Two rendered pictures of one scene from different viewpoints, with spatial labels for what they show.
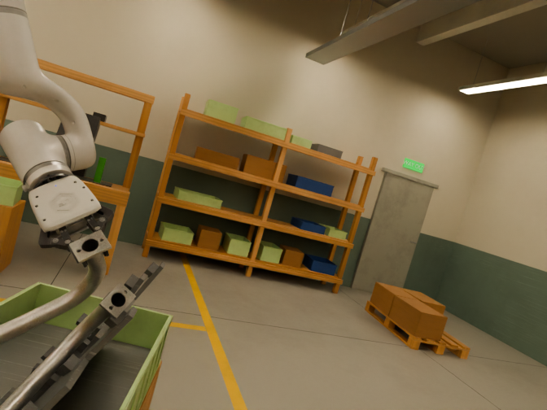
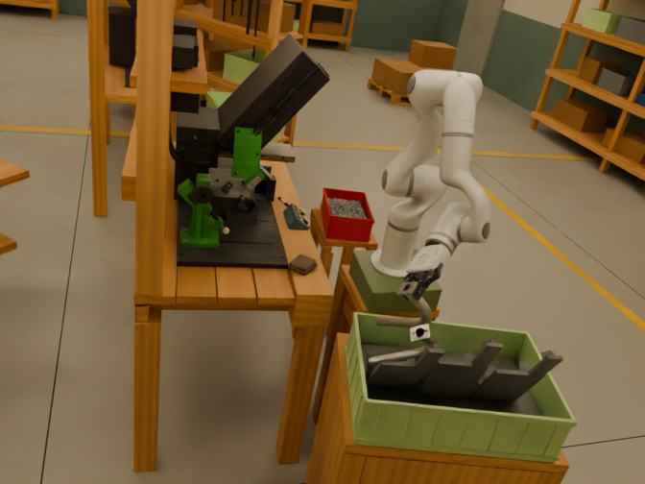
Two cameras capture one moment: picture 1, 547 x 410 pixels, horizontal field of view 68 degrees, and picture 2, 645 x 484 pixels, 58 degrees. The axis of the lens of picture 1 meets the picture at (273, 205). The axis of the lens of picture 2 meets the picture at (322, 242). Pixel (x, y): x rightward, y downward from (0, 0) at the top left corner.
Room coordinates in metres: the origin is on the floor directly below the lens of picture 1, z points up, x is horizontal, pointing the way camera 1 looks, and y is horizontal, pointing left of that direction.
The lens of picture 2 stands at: (0.39, -1.06, 2.08)
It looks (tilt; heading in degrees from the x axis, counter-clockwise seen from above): 28 degrees down; 89
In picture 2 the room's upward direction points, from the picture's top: 10 degrees clockwise
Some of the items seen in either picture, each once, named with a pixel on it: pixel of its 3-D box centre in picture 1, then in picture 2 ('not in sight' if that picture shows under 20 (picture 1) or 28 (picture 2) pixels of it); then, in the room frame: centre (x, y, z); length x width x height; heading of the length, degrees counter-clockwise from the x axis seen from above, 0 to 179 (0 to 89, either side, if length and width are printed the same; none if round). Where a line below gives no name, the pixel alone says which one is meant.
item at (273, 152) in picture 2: not in sight; (250, 150); (0.06, 1.47, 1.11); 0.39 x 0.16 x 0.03; 15
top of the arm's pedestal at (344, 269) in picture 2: not in sight; (387, 290); (0.73, 0.94, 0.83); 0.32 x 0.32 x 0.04; 17
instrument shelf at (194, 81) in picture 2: not in sight; (171, 54); (-0.27, 1.30, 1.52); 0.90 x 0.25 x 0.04; 105
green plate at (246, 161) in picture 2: not in sight; (246, 150); (0.06, 1.31, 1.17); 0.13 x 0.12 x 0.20; 105
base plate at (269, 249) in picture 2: not in sight; (225, 201); (-0.02, 1.37, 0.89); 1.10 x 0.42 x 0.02; 105
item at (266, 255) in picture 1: (264, 200); not in sight; (5.93, 0.14, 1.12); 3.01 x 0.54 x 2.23; 110
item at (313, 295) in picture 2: not in sight; (283, 216); (0.25, 1.44, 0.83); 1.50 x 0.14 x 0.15; 105
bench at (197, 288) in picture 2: not in sight; (218, 282); (-0.02, 1.37, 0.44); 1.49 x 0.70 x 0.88; 105
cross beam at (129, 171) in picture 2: not in sight; (142, 122); (-0.37, 1.27, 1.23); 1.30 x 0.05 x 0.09; 105
